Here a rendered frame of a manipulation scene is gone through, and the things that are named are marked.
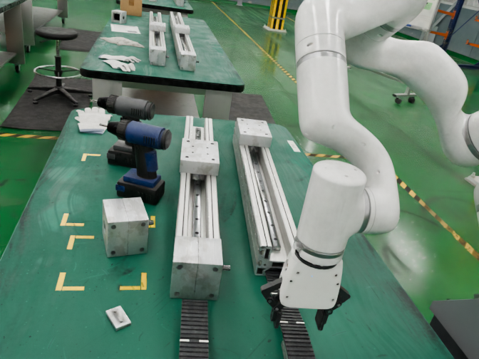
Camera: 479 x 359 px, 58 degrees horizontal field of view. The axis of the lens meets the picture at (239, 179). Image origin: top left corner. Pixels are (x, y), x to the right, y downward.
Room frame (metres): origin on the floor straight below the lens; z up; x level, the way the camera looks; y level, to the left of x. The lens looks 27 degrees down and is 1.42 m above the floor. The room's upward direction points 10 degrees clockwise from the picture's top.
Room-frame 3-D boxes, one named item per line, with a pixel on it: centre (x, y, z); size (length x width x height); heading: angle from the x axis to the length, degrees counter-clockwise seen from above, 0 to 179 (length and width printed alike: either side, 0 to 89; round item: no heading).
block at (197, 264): (0.73, 0.05, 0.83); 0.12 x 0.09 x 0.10; 99
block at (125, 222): (0.84, 0.24, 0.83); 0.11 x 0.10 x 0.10; 116
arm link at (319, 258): (0.61, -0.15, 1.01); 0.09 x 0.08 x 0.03; 99
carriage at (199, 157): (1.17, 0.13, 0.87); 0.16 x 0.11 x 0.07; 9
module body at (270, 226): (1.20, -0.06, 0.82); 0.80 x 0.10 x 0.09; 9
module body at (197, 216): (1.17, 0.13, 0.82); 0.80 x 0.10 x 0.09; 9
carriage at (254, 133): (1.45, -0.02, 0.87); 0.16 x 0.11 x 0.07; 9
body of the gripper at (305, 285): (0.61, -0.15, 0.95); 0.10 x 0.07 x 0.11; 99
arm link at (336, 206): (0.61, -0.16, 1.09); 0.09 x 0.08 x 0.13; 102
